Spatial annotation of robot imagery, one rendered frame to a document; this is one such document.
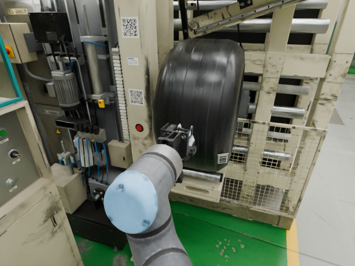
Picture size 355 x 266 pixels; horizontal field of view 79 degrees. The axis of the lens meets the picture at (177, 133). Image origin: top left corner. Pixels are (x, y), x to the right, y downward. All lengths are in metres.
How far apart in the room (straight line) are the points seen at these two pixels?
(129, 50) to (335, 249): 1.99
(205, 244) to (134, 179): 1.57
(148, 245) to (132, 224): 0.05
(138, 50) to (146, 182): 0.70
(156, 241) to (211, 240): 1.52
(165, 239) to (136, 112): 0.75
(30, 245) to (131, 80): 0.83
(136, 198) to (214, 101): 0.47
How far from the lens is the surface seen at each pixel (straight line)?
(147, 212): 0.35
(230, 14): 1.26
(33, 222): 1.17
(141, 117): 1.06
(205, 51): 0.83
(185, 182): 1.04
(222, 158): 0.82
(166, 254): 0.39
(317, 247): 2.14
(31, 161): 1.12
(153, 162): 0.40
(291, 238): 2.11
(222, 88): 0.74
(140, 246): 0.42
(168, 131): 0.52
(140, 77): 0.99
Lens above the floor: 1.55
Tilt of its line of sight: 28 degrees down
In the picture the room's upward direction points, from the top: straight up
